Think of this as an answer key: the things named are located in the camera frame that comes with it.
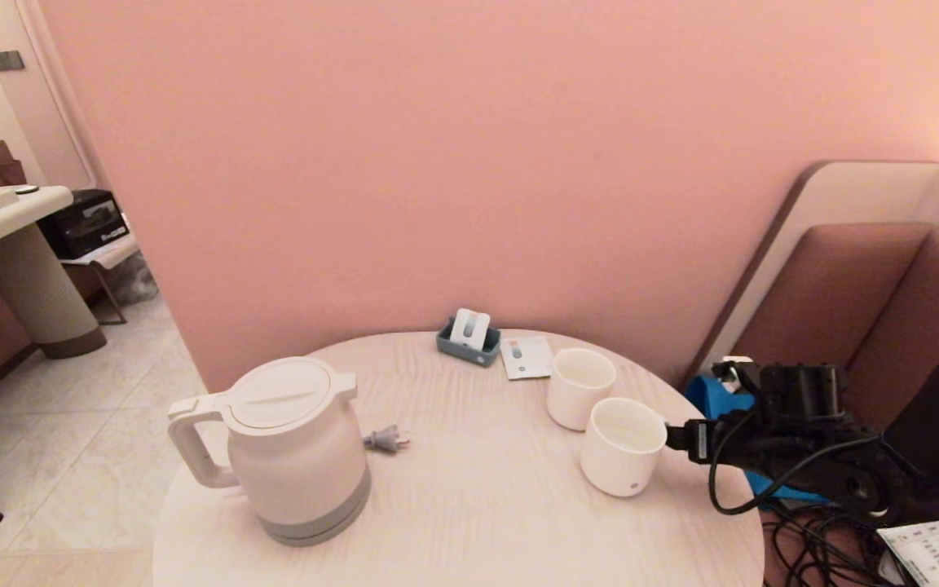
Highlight white ribbed mug with logo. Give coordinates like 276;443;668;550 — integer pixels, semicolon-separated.
580;397;669;497

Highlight white electric kettle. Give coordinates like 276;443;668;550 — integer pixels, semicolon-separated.
166;355;373;546

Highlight blue folded cloth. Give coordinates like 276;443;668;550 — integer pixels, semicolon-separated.
686;374;833;508

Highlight plain white ribbed mug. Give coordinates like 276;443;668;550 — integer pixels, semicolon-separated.
546;348;618;432

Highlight flat white square packet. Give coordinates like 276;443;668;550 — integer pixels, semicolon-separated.
499;335;556;382

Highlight brown upholstered sofa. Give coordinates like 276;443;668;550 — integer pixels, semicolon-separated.
686;223;939;587

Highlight printed white paper sheet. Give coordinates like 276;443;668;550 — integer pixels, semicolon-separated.
877;516;939;587

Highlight teal sachet holder tray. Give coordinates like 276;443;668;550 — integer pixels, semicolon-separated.
435;320;503;369

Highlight beige headboard panel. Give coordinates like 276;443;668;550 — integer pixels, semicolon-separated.
686;161;939;384

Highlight grey power plug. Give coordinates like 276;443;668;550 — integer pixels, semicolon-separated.
363;424;412;455

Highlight grey round kettle base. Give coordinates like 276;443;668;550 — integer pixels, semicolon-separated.
260;489;373;546

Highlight clear plastic bag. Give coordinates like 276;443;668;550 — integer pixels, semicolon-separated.
100;252;161;308

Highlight small beige metal-legged bench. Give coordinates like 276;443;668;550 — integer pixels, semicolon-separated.
60;236;143;327

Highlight black box appliance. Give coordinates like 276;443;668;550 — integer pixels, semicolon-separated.
37;189;131;262

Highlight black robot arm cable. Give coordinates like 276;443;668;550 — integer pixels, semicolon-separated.
708;412;883;517

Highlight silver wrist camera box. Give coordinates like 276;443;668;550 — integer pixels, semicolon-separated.
717;355;757;394

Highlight black tangled cables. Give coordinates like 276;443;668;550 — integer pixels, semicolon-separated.
761;501;939;587

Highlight white pedestal counter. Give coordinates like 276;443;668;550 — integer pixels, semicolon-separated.
0;186;108;361

